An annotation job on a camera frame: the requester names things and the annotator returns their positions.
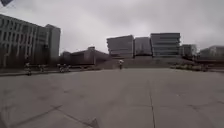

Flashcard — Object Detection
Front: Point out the person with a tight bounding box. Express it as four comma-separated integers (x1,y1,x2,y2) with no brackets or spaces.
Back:
118,59,125,70

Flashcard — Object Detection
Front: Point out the pale striped building block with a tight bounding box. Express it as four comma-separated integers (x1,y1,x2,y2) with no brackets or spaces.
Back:
149,32,182,58
106,34,135,59

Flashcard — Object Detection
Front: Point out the low brown building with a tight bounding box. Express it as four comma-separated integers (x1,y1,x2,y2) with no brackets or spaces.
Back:
59,46,110,67

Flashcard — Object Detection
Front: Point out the grey stone slab plaza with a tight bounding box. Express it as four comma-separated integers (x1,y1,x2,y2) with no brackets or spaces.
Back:
0,67,224,128

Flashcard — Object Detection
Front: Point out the dark glass building block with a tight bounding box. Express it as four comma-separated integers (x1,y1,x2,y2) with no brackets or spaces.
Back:
133,36,153,57

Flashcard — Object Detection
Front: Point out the wide grey staircase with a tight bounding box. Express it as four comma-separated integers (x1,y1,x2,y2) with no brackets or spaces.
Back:
99,55,196,70

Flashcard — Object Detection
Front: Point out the small grey building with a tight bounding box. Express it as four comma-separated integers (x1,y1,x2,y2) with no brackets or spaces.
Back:
179,43,198,58

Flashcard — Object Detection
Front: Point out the pale building with window grid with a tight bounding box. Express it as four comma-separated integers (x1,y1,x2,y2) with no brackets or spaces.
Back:
0,13,62,69

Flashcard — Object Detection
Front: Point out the low grey building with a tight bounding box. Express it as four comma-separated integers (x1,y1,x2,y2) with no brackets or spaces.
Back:
198,45,224,64

